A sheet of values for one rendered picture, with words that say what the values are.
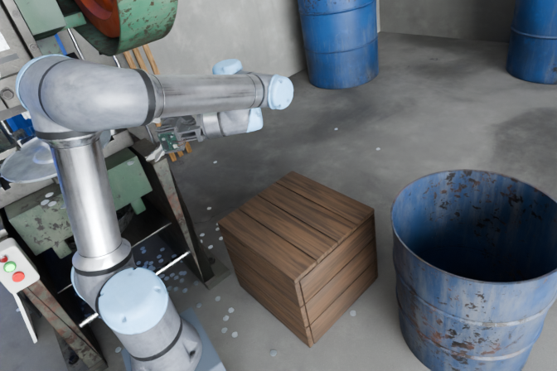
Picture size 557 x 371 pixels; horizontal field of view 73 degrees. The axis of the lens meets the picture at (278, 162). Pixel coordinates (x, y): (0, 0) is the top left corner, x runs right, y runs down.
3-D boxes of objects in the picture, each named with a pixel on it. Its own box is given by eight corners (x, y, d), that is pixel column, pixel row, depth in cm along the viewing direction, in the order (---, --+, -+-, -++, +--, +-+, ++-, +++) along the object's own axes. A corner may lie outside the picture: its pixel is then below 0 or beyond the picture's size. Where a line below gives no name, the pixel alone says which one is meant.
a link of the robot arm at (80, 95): (65, 64, 49) (298, 67, 85) (36, 58, 56) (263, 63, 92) (73, 149, 53) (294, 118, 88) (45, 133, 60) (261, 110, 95)
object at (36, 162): (65, 185, 90) (64, 182, 89) (-24, 181, 98) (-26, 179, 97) (130, 123, 112) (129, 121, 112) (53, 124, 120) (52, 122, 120)
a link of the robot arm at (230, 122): (257, 93, 101) (263, 121, 106) (217, 101, 102) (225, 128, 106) (257, 105, 94) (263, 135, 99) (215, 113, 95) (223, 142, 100)
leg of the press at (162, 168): (230, 274, 159) (154, 71, 110) (208, 291, 154) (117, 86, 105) (145, 193, 223) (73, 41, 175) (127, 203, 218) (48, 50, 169)
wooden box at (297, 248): (378, 277, 144) (375, 208, 125) (310, 349, 126) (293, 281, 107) (304, 232, 172) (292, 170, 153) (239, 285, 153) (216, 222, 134)
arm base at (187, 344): (213, 361, 81) (199, 334, 75) (145, 408, 75) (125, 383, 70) (187, 313, 92) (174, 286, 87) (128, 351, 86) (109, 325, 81)
